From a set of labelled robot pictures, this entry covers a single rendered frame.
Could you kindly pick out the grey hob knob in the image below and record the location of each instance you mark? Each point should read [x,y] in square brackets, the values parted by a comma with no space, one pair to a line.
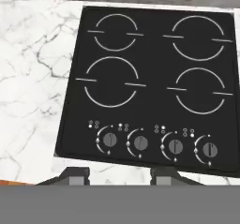
[210,149]
[110,139]
[175,146]
[141,143]

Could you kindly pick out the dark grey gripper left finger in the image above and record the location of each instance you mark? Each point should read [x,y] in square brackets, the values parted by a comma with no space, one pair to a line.
[76,175]

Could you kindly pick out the black hob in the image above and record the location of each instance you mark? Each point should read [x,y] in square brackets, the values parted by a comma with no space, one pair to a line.
[150,87]

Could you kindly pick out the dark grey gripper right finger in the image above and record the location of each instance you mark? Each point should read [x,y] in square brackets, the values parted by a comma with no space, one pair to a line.
[165,175]

